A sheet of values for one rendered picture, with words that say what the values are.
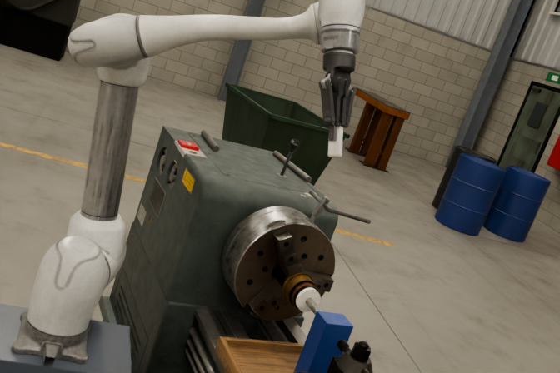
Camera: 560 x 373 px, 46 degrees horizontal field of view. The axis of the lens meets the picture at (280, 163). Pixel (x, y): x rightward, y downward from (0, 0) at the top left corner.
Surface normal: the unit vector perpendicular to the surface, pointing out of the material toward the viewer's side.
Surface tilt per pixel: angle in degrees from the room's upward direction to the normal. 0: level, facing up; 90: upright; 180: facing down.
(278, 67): 90
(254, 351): 0
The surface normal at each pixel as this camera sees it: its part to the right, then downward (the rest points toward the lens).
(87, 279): 0.63, 0.11
